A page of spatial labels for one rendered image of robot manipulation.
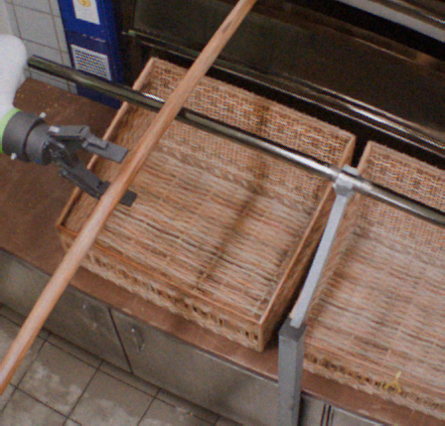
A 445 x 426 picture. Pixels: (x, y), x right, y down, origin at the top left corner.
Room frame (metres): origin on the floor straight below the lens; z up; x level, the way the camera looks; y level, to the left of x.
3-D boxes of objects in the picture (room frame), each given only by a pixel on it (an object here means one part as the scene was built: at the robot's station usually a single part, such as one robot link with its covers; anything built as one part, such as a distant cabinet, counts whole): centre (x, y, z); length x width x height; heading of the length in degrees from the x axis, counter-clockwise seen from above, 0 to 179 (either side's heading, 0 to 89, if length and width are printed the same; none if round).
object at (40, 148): (1.09, 0.30, 1.19); 0.09 x 0.07 x 0.08; 59
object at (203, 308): (1.26, 0.04, 0.72); 0.56 x 0.49 x 0.28; 56
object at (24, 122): (1.13, 0.36, 1.19); 0.12 x 0.06 x 0.09; 149
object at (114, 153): (1.02, 0.19, 1.26); 0.07 x 0.03 x 0.01; 59
